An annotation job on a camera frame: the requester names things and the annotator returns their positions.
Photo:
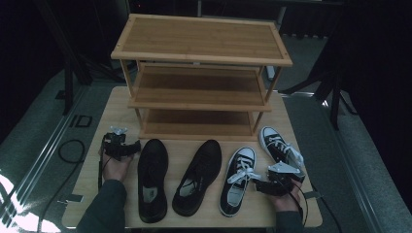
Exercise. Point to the dark tape strip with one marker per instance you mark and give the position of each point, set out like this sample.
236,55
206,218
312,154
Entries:
74,198
312,194

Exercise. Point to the black white canvas sneaker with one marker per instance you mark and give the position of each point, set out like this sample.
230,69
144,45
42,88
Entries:
275,142
239,168

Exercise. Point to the person's right hand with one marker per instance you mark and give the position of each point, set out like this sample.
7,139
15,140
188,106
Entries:
286,202

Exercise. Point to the person's left hand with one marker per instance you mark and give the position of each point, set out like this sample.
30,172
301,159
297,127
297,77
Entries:
115,170

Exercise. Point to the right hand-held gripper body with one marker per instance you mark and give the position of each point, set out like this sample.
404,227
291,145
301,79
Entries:
285,176

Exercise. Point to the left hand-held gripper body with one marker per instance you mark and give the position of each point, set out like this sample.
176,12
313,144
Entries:
115,145

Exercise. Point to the metal floor rail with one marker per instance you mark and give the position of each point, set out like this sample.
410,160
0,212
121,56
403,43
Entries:
353,174
42,155

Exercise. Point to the black tripod stand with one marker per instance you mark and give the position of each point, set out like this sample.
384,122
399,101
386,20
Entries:
335,97

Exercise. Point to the black leather shoe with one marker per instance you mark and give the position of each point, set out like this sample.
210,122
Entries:
200,168
152,161

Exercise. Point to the black metal stand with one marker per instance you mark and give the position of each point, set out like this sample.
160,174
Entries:
68,84

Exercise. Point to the wooden three-tier shoe rack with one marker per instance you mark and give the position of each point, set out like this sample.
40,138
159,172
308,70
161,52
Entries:
200,39

